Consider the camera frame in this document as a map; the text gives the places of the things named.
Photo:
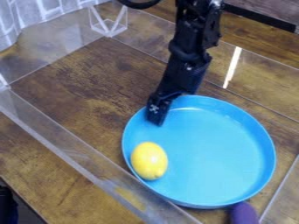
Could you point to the clear acrylic enclosure wall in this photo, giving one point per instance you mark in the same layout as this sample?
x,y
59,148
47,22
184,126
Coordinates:
x,y
76,76

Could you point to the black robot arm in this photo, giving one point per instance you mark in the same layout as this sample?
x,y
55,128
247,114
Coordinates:
x,y
196,34

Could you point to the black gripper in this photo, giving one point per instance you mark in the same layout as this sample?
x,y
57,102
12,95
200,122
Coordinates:
x,y
182,78

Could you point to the yellow toy lemon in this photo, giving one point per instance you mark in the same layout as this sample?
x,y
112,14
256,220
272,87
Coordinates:
x,y
150,161

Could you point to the black bar in background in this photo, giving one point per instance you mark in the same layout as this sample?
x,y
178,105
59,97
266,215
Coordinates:
x,y
278,23

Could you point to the purple toy eggplant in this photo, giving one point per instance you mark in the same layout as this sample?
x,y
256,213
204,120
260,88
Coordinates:
x,y
243,214

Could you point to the blue round plate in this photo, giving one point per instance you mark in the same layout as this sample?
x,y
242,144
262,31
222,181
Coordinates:
x,y
222,155

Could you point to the white patterned curtain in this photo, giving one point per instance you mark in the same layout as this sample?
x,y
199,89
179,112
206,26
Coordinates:
x,y
21,13

